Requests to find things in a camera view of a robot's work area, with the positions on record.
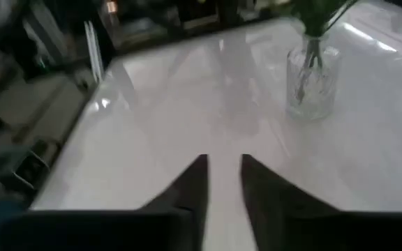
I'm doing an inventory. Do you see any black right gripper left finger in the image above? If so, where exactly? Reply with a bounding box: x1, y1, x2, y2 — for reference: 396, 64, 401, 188
0, 153, 209, 251

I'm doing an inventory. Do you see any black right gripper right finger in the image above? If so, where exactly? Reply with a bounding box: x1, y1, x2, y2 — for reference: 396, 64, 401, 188
241, 153, 402, 251

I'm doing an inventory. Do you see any clear glass vase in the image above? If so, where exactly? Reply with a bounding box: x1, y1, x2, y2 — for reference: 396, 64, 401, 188
284, 33, 341, 122

